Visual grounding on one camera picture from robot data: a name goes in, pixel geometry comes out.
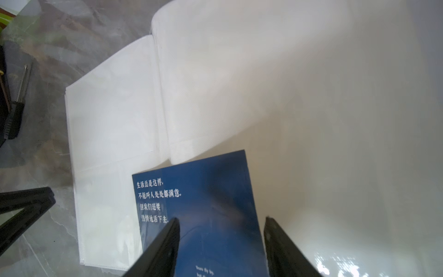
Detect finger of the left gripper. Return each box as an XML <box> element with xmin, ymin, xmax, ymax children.
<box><xmin>1</xmin><ymin>187</ymin><xmax>56</xmax><ymax>254</ymax></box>

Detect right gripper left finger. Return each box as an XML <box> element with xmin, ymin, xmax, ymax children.
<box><xmin>123</xmin><ymin>218</ymin><xmax>180</xmax><ymax>277</ymax></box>

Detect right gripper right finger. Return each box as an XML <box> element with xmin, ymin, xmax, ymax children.
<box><xmin>264</xmin><ymin>217</ymin><xmax>321</xmax><ymax>277</ymax></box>

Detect dark blue booklet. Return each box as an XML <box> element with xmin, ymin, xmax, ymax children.
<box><xmin>132</xmin><ymin>151</ymin><xmax>268</xmax><ymax>277</ymax></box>

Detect white photo album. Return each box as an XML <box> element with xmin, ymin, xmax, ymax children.
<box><xmin>65</xmin><ymin>1</ymin><xmax>443</xmax><ymax>277</ymax></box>

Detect black screwdriver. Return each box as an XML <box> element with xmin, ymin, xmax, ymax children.
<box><xmin>3</xmin><ymin>64</ymin><xmax>32</xmax><ymax>140</ymax></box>

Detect black plastic case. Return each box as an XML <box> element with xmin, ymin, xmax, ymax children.
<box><xmin>1</xmin><ymin>47</ymin><xmax>11</xmax><ymax>146</ymax></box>

